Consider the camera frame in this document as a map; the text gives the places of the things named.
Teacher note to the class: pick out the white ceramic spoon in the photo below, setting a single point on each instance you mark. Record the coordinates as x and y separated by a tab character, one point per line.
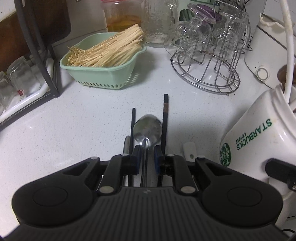
189	150

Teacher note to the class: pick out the black dish rack frame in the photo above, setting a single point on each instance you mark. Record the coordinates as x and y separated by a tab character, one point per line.
37	51

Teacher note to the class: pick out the purple glass lid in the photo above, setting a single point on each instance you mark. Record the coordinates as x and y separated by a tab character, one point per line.
204	12

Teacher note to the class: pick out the white ceramic mug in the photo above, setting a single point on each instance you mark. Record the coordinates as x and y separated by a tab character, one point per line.
252	139

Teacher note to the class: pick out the green plastic basket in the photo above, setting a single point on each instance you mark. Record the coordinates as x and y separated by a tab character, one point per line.
101	77

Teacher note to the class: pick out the textured glass pitcher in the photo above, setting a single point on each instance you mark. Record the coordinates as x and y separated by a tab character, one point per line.
159	23

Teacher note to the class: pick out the white electric pot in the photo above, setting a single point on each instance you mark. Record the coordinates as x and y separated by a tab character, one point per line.
268	53

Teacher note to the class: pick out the black chopstick with brown band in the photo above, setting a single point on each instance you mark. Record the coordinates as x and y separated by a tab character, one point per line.
165	115

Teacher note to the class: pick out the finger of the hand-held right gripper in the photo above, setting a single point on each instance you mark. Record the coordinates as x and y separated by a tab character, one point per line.
277	168

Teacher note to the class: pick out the large silver metal spoon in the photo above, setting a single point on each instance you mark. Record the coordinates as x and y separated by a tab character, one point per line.
148	128

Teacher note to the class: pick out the plain black chopstick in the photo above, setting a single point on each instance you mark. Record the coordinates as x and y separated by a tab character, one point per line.
133	125

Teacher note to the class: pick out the wooden cutting board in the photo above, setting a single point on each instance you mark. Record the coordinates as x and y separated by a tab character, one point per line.
13	34

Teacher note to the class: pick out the white chopstick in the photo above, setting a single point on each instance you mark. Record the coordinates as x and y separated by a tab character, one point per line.
289	46

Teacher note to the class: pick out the small silver metal spoon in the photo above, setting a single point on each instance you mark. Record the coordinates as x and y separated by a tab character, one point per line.
126	144

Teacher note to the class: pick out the upturned drinking glass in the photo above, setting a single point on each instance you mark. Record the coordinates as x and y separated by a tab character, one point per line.
5	92

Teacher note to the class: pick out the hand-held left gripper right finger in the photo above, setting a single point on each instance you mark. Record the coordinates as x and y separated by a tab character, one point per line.
158	160

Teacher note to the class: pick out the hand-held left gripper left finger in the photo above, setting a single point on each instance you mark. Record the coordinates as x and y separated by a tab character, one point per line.
138	160

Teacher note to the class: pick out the upturned glass with red mark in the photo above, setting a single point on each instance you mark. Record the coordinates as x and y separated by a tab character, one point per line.
24	76

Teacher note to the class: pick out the clear glass mug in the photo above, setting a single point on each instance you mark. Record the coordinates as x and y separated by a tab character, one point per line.
235	32

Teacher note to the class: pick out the cluster of clear glass cups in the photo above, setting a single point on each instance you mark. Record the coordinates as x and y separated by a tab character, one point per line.
192	32

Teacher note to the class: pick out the bundle of bamboo skewers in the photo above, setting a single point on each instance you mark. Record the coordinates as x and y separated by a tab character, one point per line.
108	51

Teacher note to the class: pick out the red-lidded glass jar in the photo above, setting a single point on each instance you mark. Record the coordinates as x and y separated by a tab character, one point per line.
120	16

